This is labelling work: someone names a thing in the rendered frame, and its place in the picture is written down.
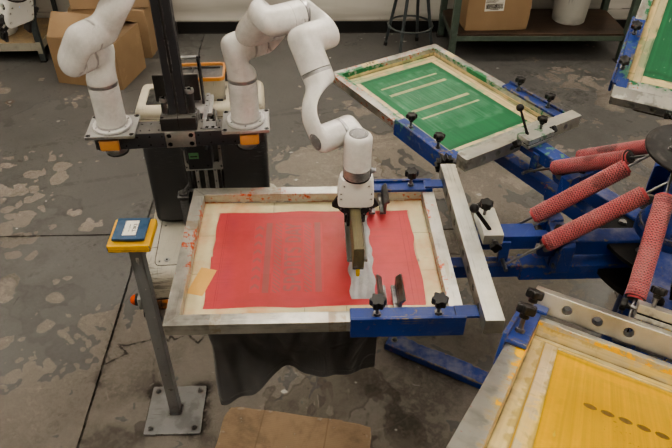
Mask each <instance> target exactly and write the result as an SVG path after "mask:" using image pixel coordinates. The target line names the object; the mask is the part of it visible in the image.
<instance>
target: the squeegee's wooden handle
mask: <svg viewBox="0 0 672 448"><path fill-rule="evenodd" d="M349 213H350V223H349V228H350V241H351V253H352V269H364V256H365V247H364V238H363V228H362V219H361V209H360V208H349Z"/></svg>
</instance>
